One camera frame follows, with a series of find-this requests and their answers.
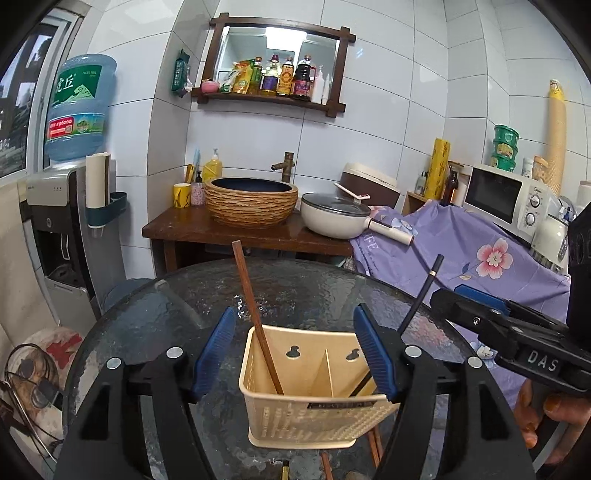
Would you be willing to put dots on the white pan with lid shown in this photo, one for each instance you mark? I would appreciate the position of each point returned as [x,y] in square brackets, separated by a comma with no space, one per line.
[332,217]

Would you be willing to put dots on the amber sauce bottle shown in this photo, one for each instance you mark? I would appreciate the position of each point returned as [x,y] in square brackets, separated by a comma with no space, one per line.
[286,78]

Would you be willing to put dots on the woven pattern basin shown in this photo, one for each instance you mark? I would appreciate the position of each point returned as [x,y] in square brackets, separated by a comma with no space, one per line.
[251,203]

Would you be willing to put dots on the red white bag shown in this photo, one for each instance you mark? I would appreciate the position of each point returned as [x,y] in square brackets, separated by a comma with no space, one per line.
[57,346]

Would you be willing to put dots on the brown white rice cooker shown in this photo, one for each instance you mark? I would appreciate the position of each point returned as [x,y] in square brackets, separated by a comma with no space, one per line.
[374,180]

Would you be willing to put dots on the purple floral cloth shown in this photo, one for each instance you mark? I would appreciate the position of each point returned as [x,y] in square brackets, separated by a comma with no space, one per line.
[438,240]

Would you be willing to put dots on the small clear bottle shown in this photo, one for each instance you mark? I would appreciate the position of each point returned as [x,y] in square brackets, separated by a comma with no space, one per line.
[420,183]

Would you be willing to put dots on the yellow mug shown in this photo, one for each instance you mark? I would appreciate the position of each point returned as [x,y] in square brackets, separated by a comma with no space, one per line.
[182,196]

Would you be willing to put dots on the pink pump bottle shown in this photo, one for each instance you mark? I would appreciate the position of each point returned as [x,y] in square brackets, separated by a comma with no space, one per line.
[197,194]

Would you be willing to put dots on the blue toothbrush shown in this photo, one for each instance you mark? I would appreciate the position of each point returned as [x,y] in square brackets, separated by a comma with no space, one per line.
[197,161]

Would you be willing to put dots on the teal paper cup holder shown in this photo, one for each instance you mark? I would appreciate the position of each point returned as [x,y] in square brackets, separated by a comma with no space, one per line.
[108,210]

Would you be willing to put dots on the blue water jug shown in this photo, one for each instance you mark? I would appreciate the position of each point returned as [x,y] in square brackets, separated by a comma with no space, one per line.
[78,110]

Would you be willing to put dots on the pink bowl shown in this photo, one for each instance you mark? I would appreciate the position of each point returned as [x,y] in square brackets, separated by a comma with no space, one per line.
[210,86]

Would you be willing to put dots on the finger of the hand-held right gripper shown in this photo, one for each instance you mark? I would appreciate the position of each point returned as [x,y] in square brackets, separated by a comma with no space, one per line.
[466,314]
[480,297]

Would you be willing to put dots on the grey water dispenser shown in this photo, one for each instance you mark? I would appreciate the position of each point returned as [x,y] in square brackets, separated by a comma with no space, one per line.
[55,240]

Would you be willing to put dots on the beige plastic utensil basket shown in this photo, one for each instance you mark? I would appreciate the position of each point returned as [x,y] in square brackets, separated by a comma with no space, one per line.
[295,420]

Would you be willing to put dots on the yellow wrap roll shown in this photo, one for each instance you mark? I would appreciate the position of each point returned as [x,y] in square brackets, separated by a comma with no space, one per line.
[437,168]

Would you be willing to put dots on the white microwave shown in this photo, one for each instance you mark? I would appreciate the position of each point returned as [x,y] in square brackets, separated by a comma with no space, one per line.
[494,194]

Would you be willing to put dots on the window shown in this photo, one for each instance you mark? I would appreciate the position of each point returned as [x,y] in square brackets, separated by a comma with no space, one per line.
[27,101]

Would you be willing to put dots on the stack of green bowls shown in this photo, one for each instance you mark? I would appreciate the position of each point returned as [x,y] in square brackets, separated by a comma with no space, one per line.
[504,147]

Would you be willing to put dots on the yellow seasoning pouch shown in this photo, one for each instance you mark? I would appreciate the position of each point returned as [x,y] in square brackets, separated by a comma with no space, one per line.
[240,78]

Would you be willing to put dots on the wooden box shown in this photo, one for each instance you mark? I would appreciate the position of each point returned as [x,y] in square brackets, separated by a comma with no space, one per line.
[412,203]

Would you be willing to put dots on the bronze faucet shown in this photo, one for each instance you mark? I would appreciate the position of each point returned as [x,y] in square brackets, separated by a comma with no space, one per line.
[286,168]

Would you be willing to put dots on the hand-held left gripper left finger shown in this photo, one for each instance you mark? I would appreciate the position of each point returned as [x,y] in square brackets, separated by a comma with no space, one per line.
[214,350]

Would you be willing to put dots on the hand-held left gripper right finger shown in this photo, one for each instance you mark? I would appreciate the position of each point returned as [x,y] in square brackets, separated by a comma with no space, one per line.
[374,350]

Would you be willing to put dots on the tall paper cup stack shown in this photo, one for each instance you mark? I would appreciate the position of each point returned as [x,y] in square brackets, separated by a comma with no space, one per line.
[557,134]

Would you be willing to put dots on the white rice paddle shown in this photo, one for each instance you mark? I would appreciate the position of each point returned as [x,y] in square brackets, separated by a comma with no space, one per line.
[351,191]

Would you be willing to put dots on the wooden washstand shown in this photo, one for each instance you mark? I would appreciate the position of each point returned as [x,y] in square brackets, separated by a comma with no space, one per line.
[184,226]

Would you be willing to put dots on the slim white bottle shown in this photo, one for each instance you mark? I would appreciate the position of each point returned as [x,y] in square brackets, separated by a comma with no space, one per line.
[327,90]

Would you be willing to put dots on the white kettle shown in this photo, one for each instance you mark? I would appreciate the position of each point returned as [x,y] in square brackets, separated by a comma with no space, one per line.
[549,240]

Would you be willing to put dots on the yellow soap dispenser bottle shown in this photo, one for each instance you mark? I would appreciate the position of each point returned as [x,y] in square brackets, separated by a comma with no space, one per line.
[212,168]

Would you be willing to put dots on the person's right hand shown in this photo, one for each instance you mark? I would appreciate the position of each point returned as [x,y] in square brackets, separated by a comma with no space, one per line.
[568,417]

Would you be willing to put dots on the wooden framed mirror shelf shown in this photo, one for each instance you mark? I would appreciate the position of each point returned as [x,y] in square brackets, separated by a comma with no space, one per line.
[339,69]

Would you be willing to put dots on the purple label bottle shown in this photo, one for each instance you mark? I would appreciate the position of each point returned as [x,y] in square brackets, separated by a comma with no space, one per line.
[271,78]

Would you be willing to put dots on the beige jar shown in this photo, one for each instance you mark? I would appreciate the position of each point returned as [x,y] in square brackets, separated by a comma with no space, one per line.
[540,168]

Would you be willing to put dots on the dark soy sauce bottle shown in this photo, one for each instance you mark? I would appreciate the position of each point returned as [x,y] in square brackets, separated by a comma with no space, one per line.
[302,81]

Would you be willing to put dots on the brown glass bottle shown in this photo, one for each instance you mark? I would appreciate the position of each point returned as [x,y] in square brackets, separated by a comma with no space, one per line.
[449,187]

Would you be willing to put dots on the brown wooden chopstick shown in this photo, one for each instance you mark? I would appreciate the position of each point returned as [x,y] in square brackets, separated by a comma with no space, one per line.
[326,467]
[254,309]
[375,445]

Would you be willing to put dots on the green packet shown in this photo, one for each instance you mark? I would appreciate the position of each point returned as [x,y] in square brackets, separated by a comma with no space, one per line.
[181,74]

